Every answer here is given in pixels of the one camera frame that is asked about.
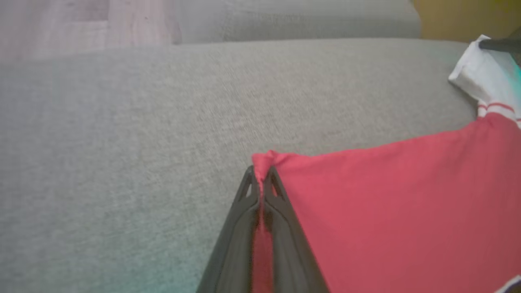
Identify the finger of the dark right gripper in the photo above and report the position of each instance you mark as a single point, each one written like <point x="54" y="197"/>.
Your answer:
<point x="502" y="44"/>

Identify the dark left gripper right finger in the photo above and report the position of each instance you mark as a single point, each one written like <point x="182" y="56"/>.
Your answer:
<point x="291" y="252"/>

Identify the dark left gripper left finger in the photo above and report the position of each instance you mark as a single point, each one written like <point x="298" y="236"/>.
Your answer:
<point x="236" y="244"/>

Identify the red white sports garment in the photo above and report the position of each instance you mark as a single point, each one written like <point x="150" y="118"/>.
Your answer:
<point x="386" y="203"/>

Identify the yellow pillow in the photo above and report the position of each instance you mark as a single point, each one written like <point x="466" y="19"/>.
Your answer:
<point x="460" y="18"/>

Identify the grey fabric sofa seat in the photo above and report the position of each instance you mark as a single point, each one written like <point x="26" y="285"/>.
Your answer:
<point x="122" y="142"/>

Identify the grey sofa back cushion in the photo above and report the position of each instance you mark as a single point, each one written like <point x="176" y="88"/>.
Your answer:
<point x="305" y="20"/>

